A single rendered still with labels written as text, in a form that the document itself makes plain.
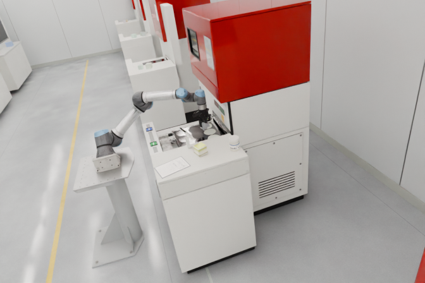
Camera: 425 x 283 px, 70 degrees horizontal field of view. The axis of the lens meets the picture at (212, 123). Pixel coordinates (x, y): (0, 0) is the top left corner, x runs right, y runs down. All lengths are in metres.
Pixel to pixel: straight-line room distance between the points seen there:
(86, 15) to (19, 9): 1.69
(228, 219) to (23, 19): 8.95
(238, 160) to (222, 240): 0.71
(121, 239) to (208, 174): 1.33
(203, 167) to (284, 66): 0.96
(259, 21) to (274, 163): 1.19
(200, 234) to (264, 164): 0.79
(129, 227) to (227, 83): 1.54
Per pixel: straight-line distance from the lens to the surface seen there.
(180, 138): 2.53
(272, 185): 2.83
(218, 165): 2.04
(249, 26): 2.16
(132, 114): 2.60
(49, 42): 10.36
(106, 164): 2.51
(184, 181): 2.03
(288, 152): 2.71
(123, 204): 2.74
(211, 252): 2.55
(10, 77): 8.44
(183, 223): 2.26
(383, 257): 2.86
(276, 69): 2.33
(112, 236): 3.09
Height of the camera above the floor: 2.15
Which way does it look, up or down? 28 degrees down
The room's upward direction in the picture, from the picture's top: 8 degrees counter-clockwise
